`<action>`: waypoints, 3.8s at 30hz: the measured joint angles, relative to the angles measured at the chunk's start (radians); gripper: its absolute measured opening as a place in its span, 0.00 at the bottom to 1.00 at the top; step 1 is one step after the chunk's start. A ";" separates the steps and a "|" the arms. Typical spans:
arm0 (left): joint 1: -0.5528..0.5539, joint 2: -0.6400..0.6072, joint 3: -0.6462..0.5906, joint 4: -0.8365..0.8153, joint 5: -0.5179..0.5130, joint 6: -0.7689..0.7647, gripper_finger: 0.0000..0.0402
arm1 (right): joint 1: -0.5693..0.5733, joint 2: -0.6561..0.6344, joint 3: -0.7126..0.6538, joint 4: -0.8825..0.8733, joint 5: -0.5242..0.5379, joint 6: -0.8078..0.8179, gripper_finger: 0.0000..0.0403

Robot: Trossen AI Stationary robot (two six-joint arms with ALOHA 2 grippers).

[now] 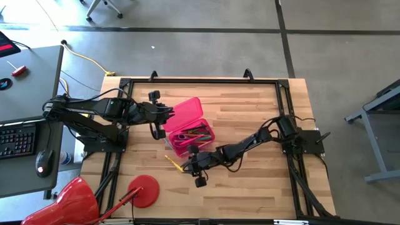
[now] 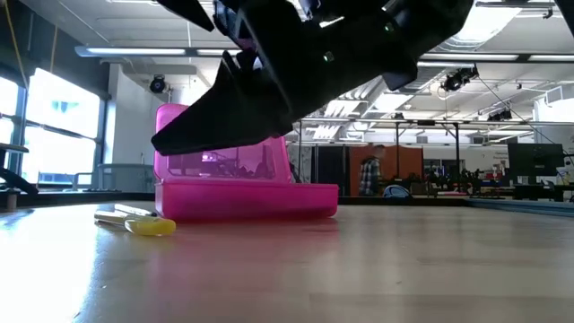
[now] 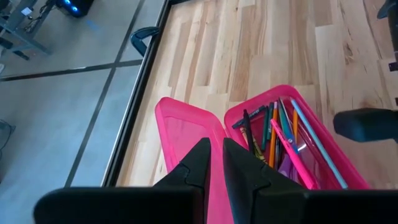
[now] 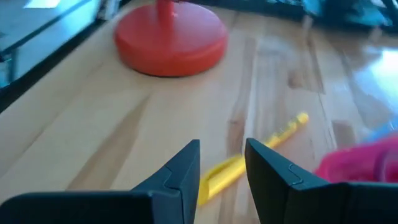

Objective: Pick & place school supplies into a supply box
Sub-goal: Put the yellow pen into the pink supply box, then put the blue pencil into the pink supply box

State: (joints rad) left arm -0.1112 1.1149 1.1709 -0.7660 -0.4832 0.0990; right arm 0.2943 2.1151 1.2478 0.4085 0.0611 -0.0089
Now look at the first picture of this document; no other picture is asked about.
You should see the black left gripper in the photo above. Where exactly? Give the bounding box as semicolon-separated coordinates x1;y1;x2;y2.
132;89;174;141

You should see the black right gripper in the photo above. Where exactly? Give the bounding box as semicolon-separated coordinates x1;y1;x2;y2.
180;144;221;188

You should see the pink plastic supply box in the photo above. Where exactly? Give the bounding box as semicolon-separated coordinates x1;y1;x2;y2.
162;96;216;158

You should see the yellow marker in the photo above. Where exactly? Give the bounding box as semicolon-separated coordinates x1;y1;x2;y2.
164;154;186;174

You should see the clear plastic water bottle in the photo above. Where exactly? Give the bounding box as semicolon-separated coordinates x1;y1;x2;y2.
59;150;73;166

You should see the red desk lamp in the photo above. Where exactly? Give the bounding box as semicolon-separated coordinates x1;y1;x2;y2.
20;174;161;225

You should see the office chair base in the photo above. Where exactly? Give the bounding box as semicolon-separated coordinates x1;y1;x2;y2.
79;0;123;23

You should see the black computer mouse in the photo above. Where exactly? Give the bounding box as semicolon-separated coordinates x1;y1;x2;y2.
34;149;54;179

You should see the grey desk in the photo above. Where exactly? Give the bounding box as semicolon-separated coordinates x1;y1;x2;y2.
0;45;65;199

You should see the black keyboard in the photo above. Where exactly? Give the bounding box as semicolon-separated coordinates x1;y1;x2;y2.
0;124;37;159

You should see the round black sticker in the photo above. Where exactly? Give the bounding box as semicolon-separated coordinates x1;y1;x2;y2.
0;77;13;91

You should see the black monitor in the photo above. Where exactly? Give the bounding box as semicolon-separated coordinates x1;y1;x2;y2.
0;31;22;59

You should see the grey metal side table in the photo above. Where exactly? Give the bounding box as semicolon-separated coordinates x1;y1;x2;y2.
344;79;400;184

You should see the yellow cable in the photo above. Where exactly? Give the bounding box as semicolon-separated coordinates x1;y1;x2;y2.
61;39;116;78
59;77;91;119

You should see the black floor cable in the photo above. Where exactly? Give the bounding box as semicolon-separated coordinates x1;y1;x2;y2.
59;70;101;92

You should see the silver metal bracket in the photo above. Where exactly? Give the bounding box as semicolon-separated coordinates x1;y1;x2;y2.
273;219;310;225

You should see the red-handled screwdriver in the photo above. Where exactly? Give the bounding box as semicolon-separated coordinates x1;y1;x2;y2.
6;61;28;78

